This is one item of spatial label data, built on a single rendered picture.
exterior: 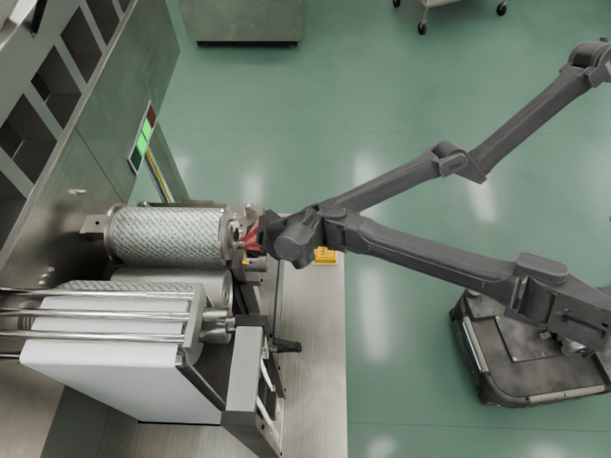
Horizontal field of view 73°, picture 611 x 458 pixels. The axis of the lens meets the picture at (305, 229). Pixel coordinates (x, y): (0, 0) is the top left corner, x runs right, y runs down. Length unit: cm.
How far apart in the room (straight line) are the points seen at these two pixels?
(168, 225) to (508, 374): 157
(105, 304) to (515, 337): 173
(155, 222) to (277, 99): 244
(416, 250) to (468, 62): 319
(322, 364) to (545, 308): 66
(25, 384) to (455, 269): 81
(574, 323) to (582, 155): 269
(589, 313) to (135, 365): 66
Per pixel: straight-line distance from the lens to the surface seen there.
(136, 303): 73
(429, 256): 74
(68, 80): 110
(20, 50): 96
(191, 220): 94
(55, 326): 77
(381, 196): 104
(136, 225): 98
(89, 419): 121
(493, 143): 111
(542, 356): 211
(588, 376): 220
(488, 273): 72
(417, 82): 353
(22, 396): 97
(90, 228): 105
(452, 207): 270
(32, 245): 93
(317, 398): 118
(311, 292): 127
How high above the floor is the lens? 205
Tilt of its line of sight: 56 degrees down
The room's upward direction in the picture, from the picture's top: 2 degrees counter-clockwise
